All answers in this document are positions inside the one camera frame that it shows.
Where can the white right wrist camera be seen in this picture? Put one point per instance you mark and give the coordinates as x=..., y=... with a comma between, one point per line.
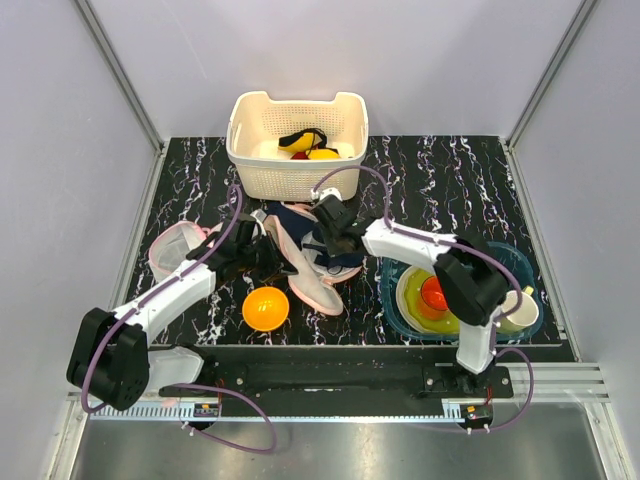
x=322, y=194

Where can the orange plastic bowl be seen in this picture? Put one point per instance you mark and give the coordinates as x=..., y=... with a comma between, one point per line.
x=265, y=309

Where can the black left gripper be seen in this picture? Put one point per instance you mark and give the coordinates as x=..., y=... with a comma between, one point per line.
x=277, y=265

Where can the yellow-green dotted plate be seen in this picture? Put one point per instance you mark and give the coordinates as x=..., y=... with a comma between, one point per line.
x=448, y=324

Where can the floral pink laundry bag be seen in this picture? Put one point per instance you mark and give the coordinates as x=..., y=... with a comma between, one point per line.
x=314, y=289

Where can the cream mug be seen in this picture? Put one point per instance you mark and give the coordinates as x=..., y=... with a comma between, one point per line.
x=523, y=317

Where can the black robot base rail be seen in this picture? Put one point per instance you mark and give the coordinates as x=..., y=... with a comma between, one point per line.
x=343, y=381

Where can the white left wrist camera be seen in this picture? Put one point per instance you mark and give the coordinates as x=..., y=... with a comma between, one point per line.
x=259, y=215

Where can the teal transparent plastic tray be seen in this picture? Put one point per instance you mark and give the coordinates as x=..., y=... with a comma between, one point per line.
x=515, y=261

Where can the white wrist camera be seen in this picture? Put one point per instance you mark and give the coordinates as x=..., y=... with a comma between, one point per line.
x=322, y=194
x=259, y=215

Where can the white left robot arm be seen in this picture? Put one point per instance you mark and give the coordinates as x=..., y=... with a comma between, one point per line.
x=112, y=360

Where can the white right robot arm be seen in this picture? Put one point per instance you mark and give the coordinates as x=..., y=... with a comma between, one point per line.
x=474, y=283

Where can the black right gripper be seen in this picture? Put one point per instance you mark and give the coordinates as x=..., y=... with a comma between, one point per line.
x=333, y=250

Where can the orange plastic cup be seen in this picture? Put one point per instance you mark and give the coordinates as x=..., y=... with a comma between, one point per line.
x=432, y=303

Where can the white plate under green plate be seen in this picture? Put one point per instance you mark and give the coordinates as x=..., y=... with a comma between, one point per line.
x=408, y=318

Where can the navy blue bra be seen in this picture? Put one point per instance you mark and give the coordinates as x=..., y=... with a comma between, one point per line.
x=304, y=229

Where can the red item in basket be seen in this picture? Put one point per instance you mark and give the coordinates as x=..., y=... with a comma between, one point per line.
x=299, y=156

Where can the yellow black bra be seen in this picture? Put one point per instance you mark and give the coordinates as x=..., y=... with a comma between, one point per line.
x=313, y=141

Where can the cream perforated laundry basket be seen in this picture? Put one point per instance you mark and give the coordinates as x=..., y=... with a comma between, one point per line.
x=256, y=124

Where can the white mesh pink-trimmed laundry bag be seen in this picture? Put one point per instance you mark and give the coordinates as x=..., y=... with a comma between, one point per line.
x=171, y=247

